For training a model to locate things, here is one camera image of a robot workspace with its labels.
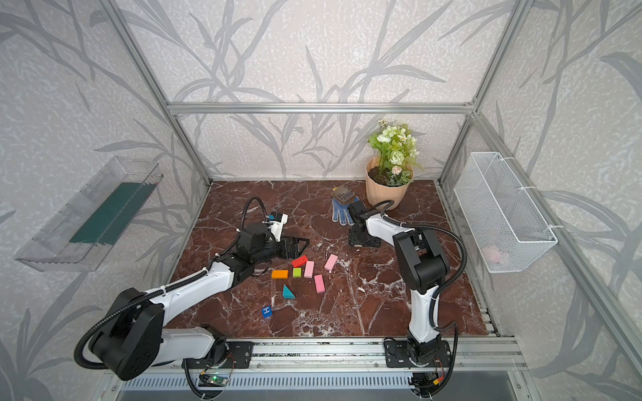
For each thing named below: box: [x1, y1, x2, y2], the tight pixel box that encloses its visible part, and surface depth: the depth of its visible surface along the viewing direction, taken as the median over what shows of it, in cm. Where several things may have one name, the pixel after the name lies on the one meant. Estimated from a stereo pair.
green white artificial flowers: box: [367, 118, 423, 188], surface depth 97 cm
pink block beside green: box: [304, 260, 315, 279], surface depth 93 cm
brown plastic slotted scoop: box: [330, 184, 356, 205], surface depth 114 cm
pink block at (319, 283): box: [314, 274, 327, 294], surface depth 89 cm
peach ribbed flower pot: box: [365, 155, 415, 209], surface depth 101 cm
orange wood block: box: [271, 269, 289, 280], surface depth 91 cm
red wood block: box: [290, 254, 308, 269], surface depth 94 cm
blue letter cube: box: [261, 305, 274, 320], surface depth 83 cm
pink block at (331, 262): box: [324, 253, 339, 272], surface depth 95 cm
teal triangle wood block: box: [282, 284, 296, 300], surface depth 86 cm
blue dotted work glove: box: [331, 196, 360, 227], surface depth 111 cm
